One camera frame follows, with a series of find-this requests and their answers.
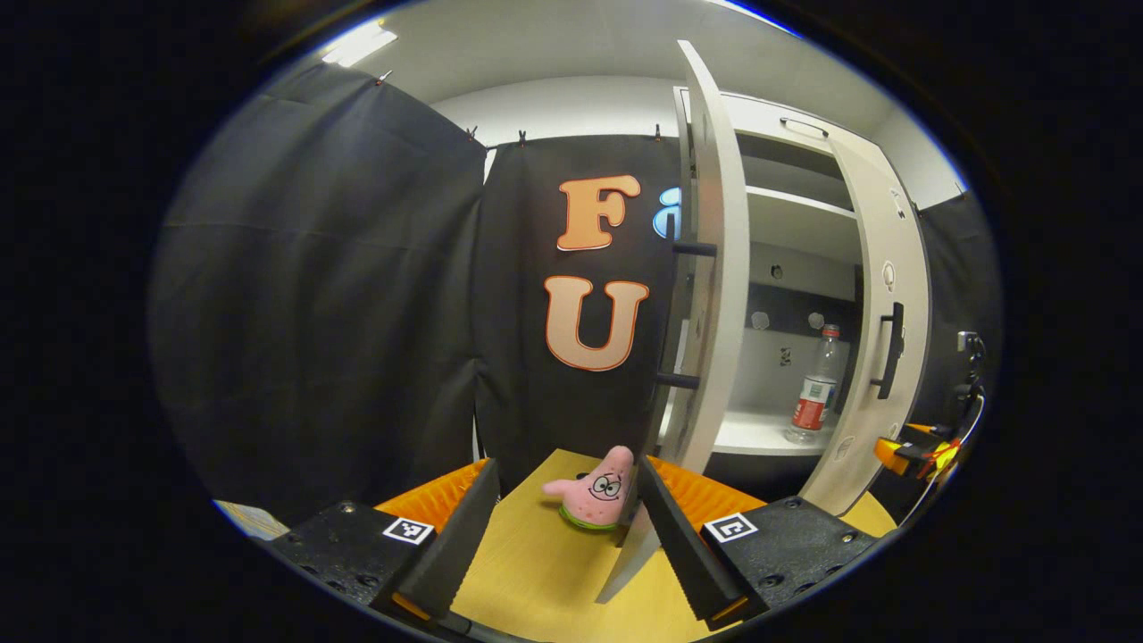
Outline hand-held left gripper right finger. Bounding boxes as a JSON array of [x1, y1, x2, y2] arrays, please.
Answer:
[[636, 455, 885, 630]]

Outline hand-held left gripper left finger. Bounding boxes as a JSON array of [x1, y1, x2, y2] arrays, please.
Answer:
[[268, 457, 503, 623]]

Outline clear plastic bottle red label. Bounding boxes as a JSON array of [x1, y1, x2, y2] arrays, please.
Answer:
[[786, 324, 845, 446]]

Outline pink starfish plush toy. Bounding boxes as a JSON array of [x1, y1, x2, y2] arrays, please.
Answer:
[[542, 445, 637, 532]]

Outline black tripod stand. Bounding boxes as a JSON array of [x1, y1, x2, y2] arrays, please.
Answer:
[[955, 330, 988, 430]]

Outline white cabinet shelf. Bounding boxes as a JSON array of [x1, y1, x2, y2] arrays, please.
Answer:
[[746, 185, 860, 264], [656, 406, 836, 458]]

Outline white cabinet door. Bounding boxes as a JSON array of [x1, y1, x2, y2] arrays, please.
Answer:
[[797, 129, 932, 517], [597, 40, 751, 604]]

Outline black backdrop cloth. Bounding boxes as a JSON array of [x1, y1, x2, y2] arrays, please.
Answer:
[[147, 61, 1005, 528]]

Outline white drawer front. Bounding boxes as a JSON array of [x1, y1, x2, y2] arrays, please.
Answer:
[[683, 89, 858, 154]]

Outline black door handle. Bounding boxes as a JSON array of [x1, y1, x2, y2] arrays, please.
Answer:
[[655, 210, 720, 391], [871, 302, 905, 400]]

